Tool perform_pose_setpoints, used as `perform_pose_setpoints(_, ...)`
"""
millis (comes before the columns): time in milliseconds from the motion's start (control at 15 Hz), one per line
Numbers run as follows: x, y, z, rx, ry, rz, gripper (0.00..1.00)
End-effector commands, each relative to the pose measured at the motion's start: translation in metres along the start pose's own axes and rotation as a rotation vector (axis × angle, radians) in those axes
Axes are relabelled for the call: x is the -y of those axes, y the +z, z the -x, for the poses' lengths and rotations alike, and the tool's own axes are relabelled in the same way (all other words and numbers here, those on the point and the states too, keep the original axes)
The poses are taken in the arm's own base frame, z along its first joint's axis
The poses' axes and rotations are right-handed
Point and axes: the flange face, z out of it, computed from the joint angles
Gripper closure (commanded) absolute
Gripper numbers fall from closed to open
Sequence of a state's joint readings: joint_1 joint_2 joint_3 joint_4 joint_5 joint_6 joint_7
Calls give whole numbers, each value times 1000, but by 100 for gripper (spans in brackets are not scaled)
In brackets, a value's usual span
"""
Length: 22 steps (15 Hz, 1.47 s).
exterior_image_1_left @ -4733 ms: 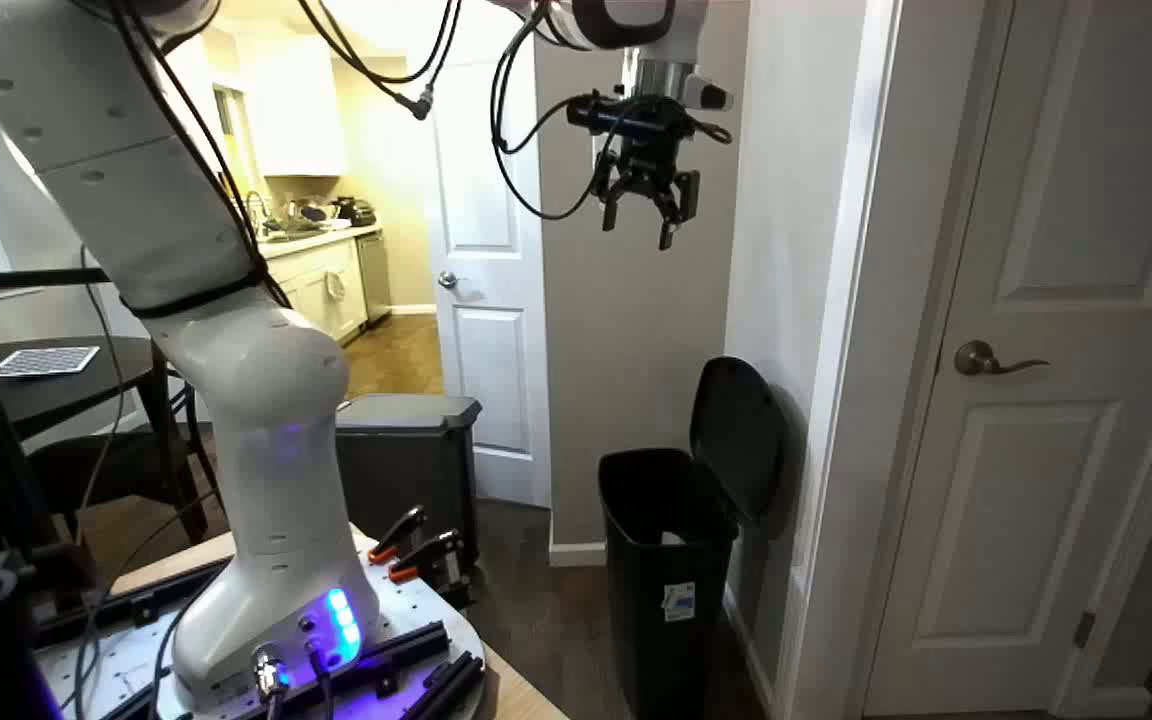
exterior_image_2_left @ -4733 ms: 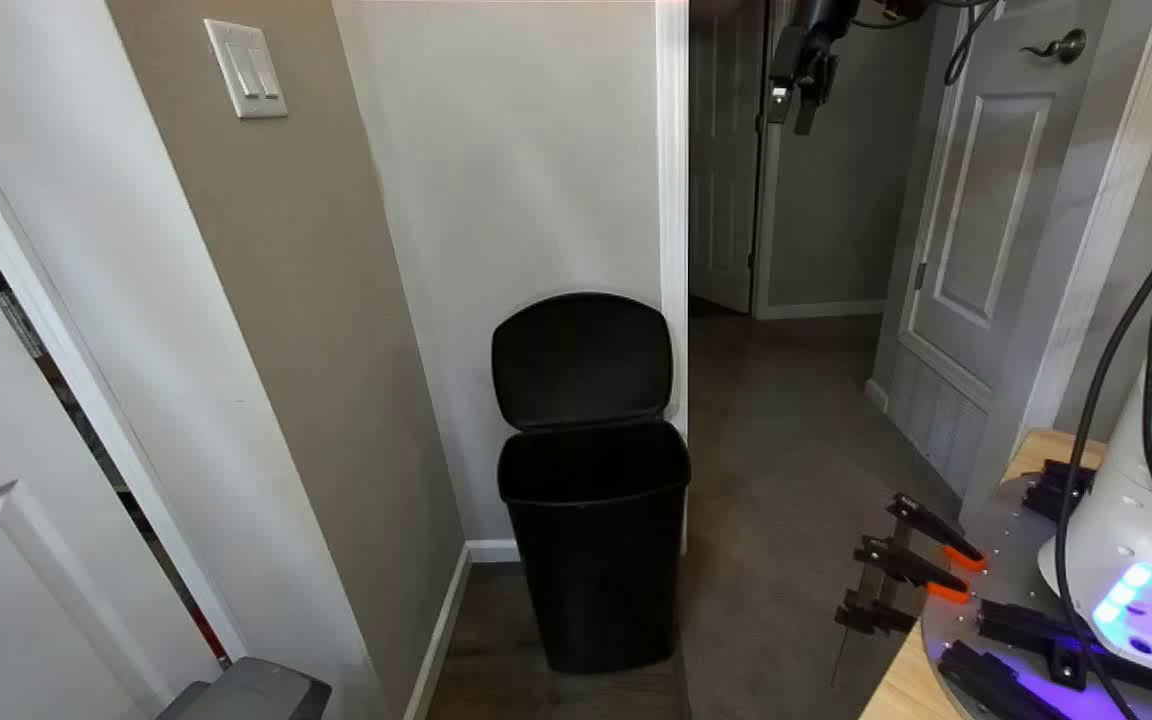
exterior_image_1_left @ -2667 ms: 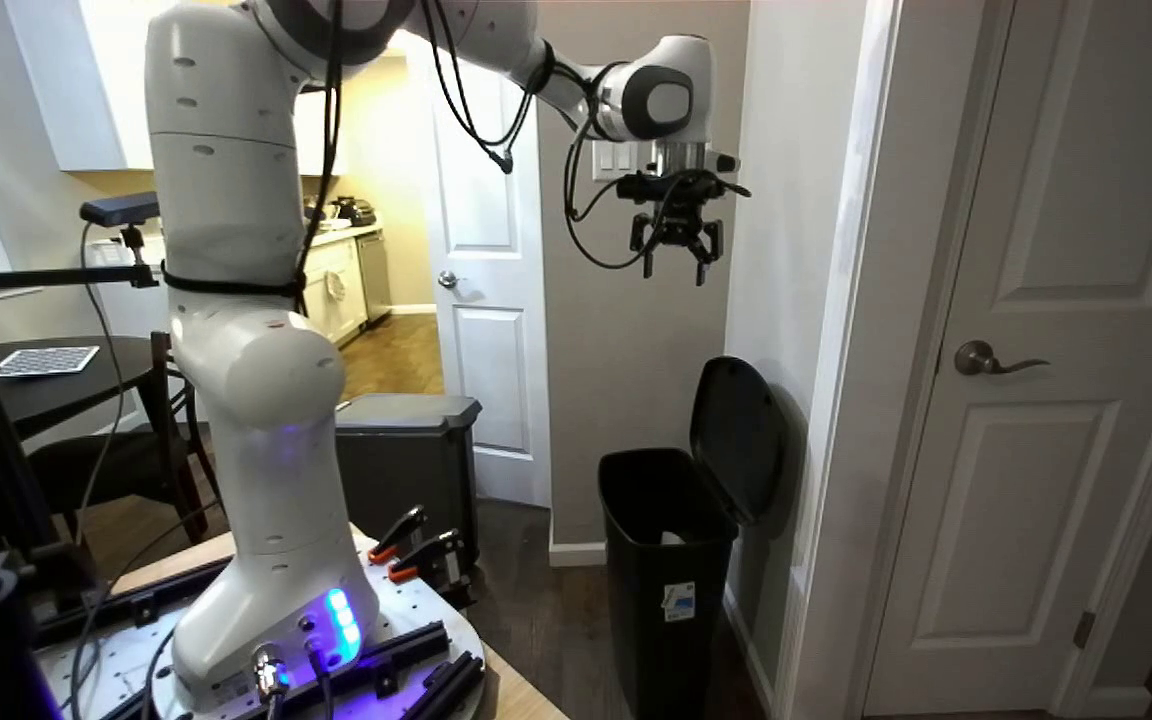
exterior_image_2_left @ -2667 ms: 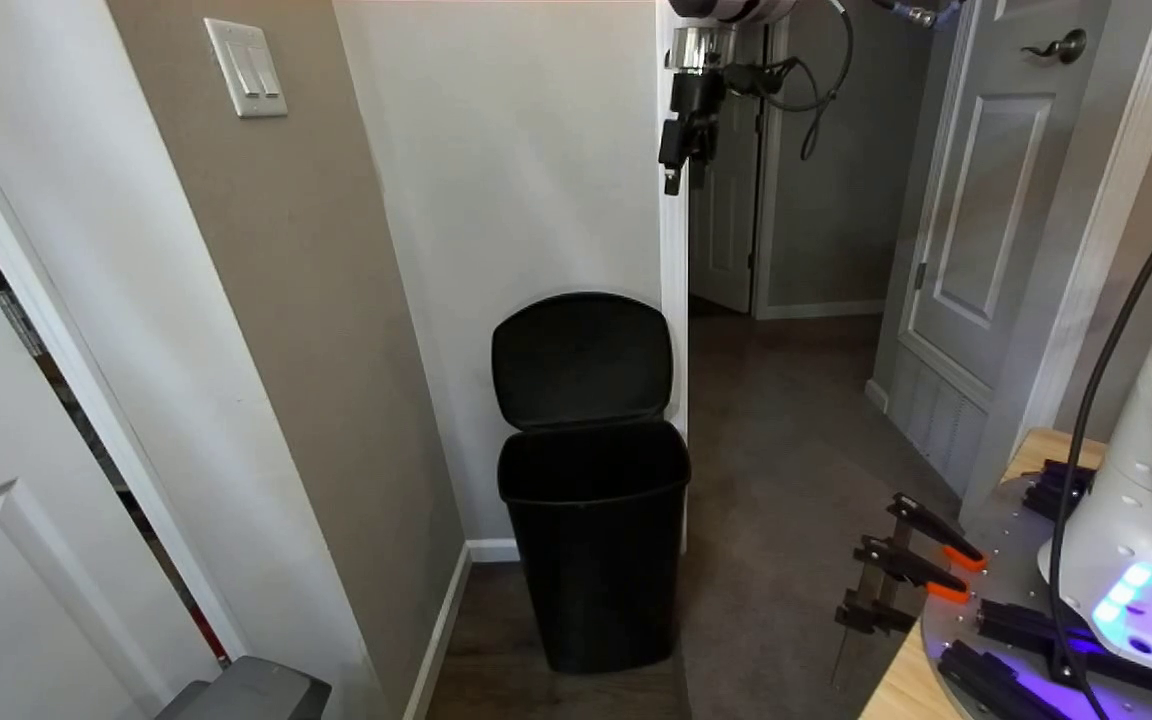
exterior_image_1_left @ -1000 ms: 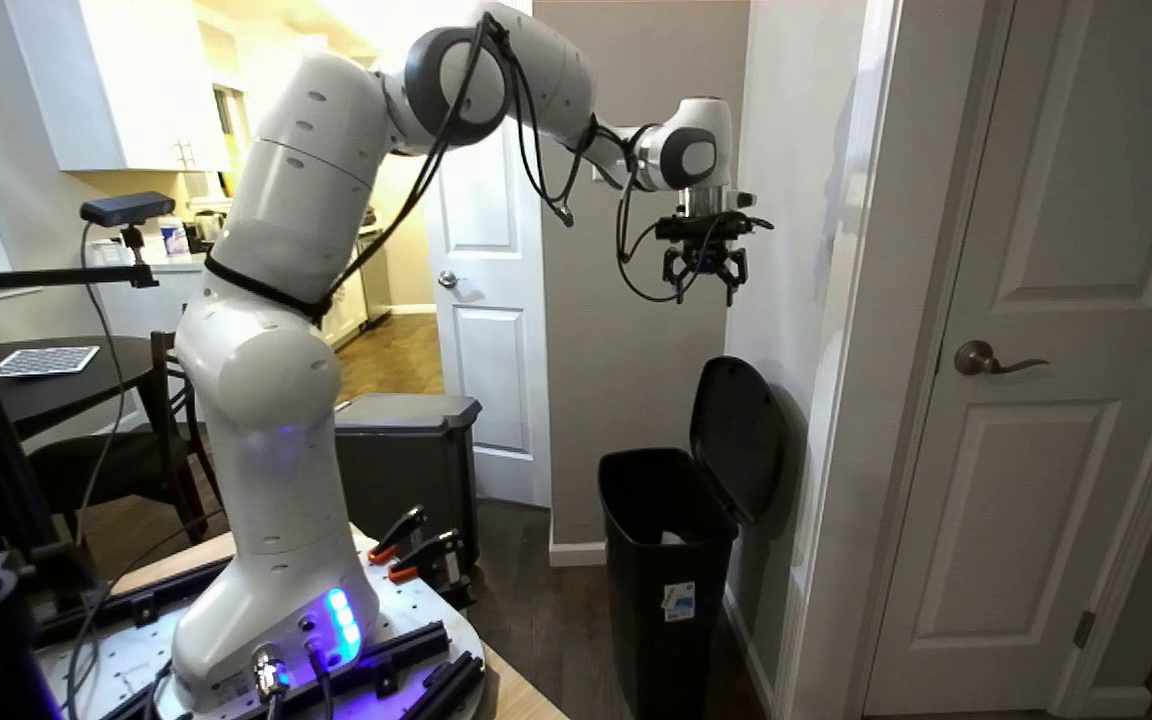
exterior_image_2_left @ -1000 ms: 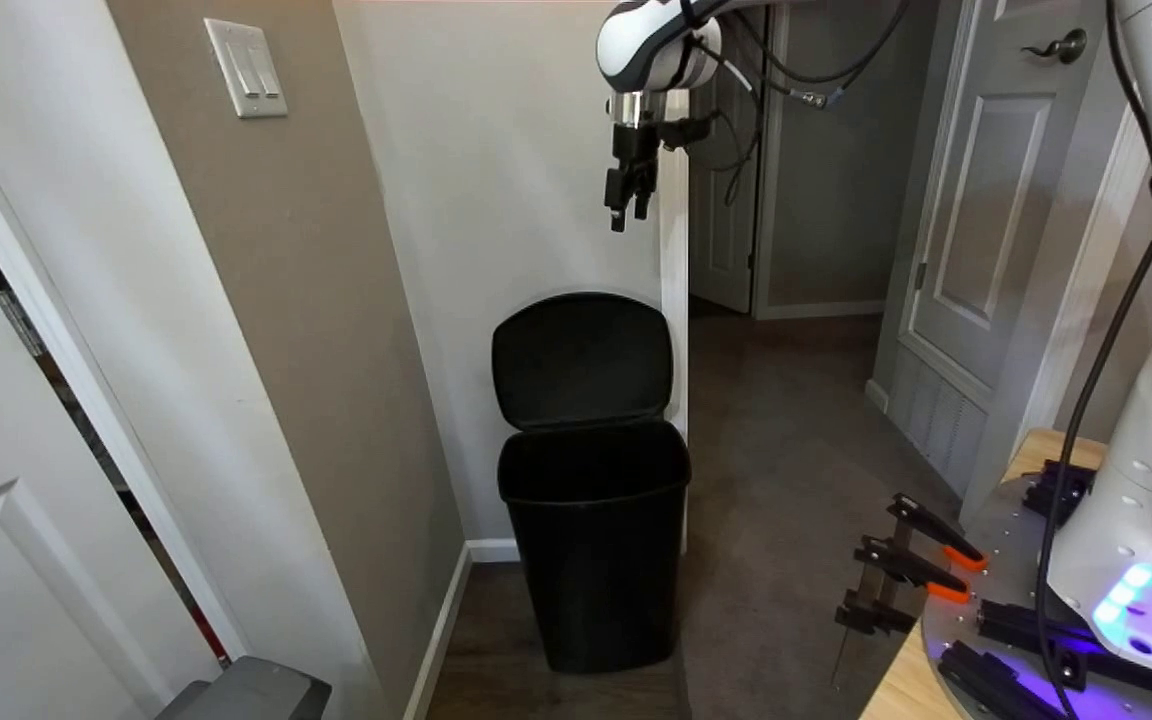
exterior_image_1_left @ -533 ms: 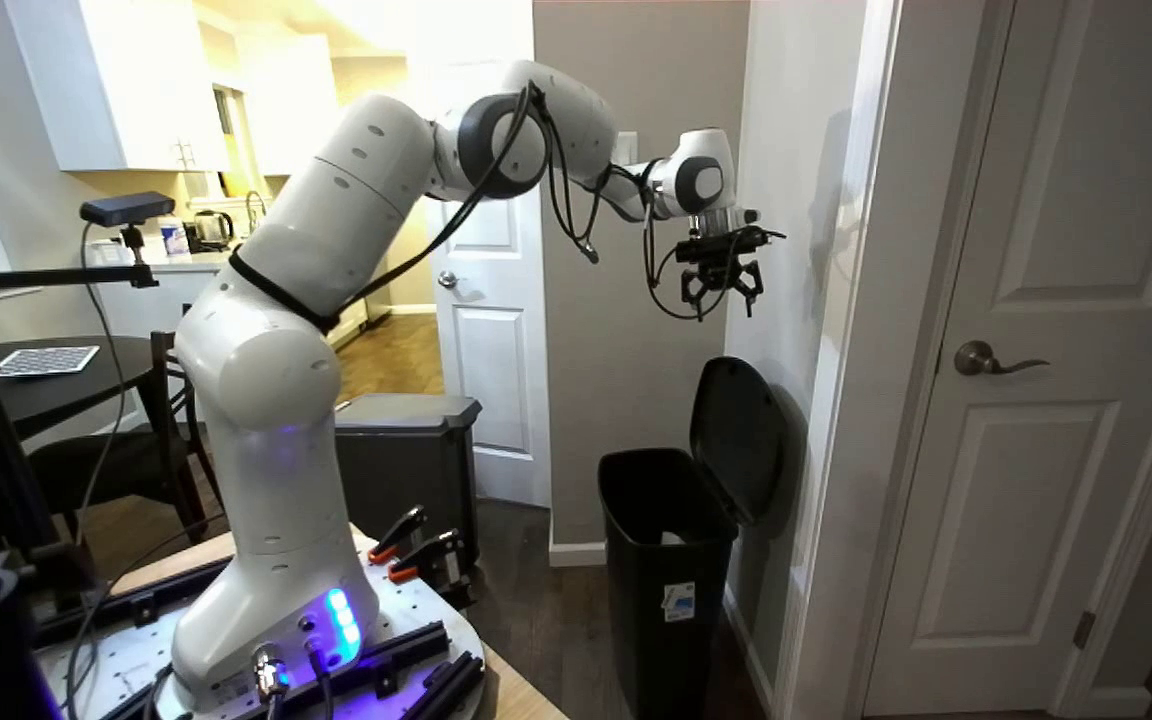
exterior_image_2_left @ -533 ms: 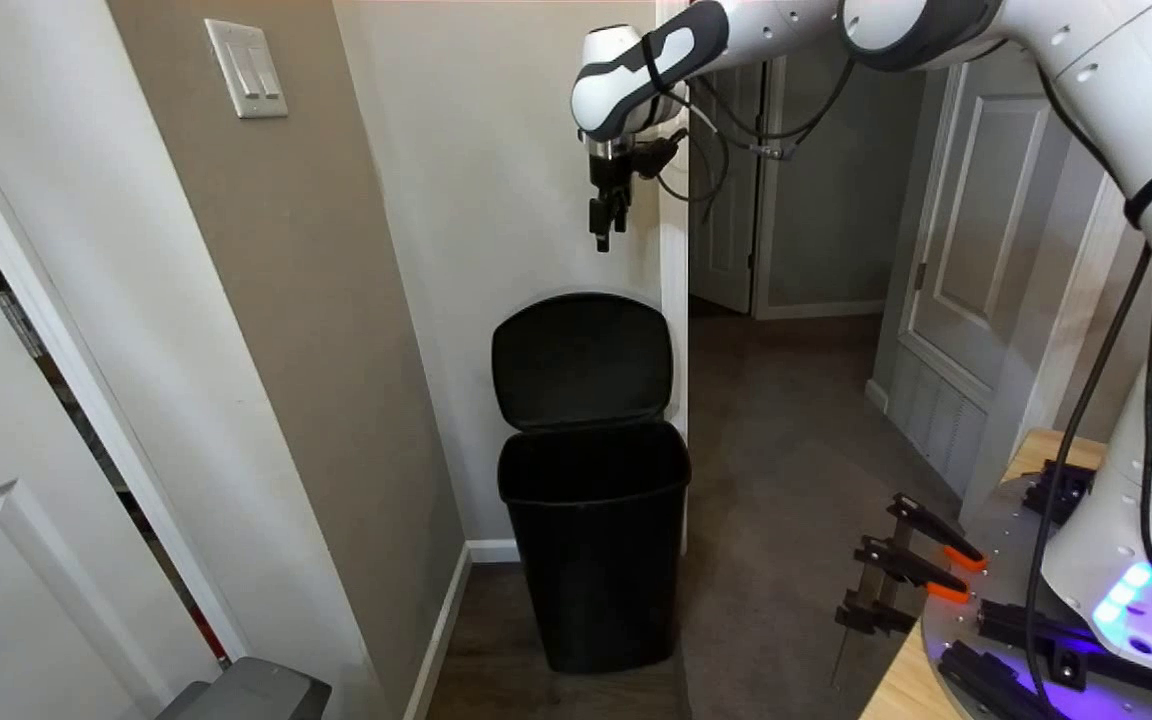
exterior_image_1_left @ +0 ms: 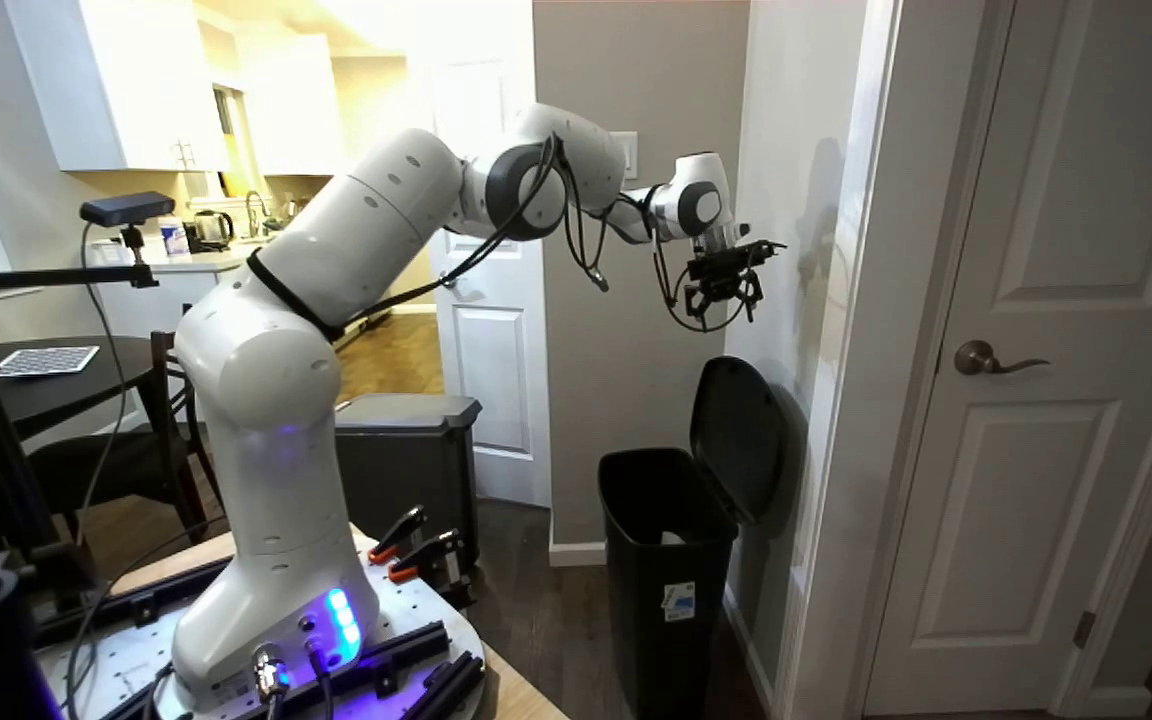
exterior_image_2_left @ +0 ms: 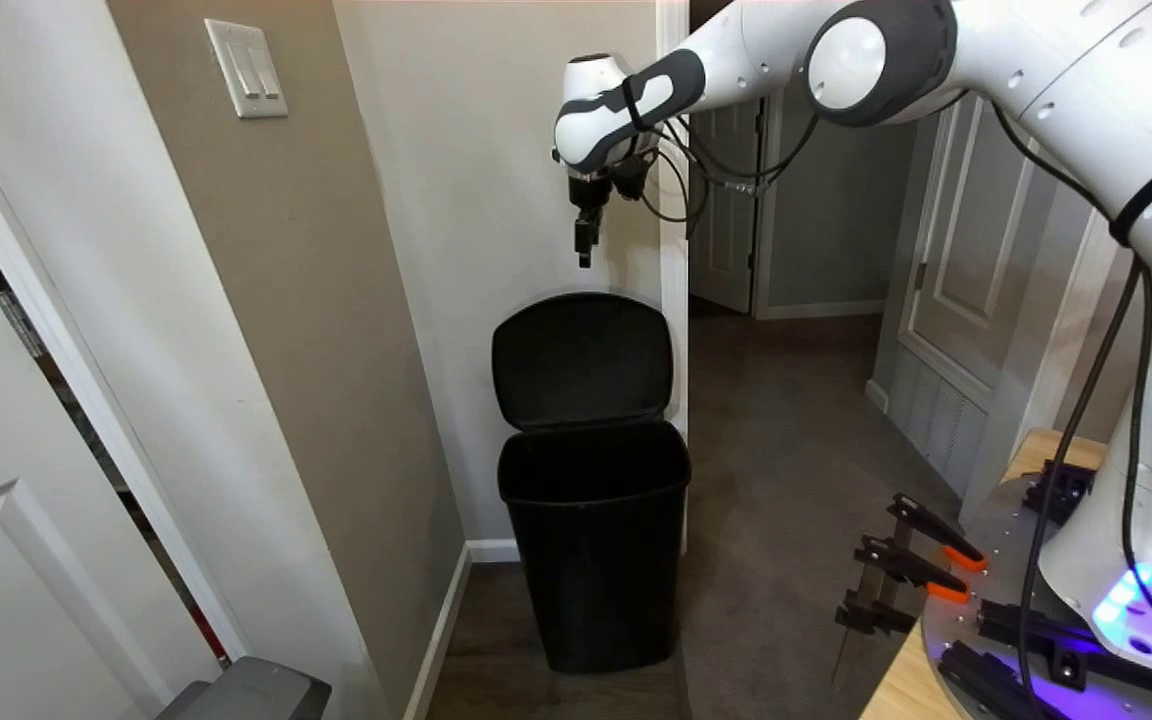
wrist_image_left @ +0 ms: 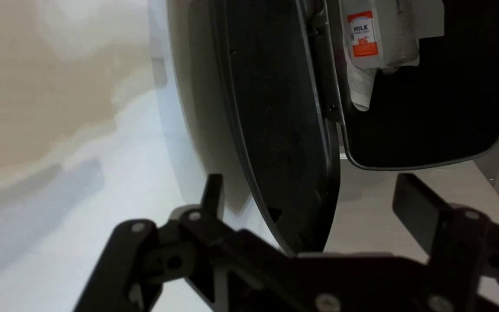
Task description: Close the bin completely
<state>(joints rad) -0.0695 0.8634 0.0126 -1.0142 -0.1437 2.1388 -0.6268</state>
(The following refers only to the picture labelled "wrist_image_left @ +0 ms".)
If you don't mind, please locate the large black round pan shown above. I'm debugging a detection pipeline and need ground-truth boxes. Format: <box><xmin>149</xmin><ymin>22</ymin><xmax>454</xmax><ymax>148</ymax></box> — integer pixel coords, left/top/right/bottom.
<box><xmin>186</xmin><ymin>0</ymin><xmax>345</xmax><ymax>256</ymax></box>

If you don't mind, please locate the black plastic trash bin body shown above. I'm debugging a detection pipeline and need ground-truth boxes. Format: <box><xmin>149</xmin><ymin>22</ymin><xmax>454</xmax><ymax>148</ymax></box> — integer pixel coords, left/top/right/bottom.
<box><xmin>295</xmin><ymin>0</ymin><xmax>499</xmax><ymax>173</ymax></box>

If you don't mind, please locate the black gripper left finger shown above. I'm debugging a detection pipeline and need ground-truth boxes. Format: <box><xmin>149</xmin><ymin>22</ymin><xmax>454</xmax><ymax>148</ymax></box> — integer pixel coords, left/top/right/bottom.
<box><xmin>73</xmin><ymin>171</ymin><xmax>298</xmax><ymax>312</ymax></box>

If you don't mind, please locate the white milk carton orange label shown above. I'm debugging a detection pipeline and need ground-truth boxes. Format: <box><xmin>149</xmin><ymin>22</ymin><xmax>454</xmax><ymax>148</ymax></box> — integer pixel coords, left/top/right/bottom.
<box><xmin>342</xmin><ymin>0</ymin><xmax>423</xmax><ymax>72</ymax></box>

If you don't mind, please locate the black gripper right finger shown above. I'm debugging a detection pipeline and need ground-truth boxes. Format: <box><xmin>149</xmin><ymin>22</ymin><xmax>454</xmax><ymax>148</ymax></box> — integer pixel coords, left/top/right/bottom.
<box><xmin>392</xmin><ymin>171</ymin><xmax>499</xmax><ymax>312</ymax></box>

